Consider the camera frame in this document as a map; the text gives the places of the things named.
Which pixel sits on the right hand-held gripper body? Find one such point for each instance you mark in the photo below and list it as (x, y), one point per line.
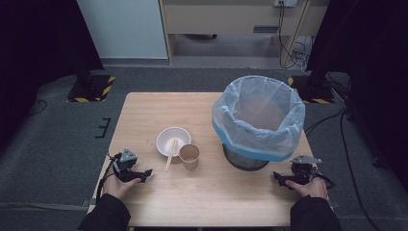
(302, 169)

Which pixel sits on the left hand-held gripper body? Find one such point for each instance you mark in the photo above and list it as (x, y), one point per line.
(125, 160)

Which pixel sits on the wooden chopstick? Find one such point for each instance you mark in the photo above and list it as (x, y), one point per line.
(173, 146)
(174, 150)

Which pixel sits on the black mesh trash bin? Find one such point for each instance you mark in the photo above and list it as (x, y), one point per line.
(245, 163)

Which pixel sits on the white disposable bowl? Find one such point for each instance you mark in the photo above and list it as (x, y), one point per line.
(166, 141)

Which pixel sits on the brown paper cup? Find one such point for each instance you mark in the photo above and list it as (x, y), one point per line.
(190, 159)

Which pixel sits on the trash bin with blue bag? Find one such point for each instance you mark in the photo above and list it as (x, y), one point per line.
(231, 122)

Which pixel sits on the person's right hand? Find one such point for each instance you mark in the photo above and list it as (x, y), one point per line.
(311, 189)

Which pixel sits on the person's left hand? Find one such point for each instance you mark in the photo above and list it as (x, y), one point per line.
(119, 187)

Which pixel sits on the black stand base yellow stripes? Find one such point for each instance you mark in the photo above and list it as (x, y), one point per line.
(316, 93)
(93, 89)

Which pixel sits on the black curtain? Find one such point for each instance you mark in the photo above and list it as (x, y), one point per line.
(38, 48)
(369, 48)

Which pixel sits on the white wall socket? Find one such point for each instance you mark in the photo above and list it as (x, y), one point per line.
(285, 2)

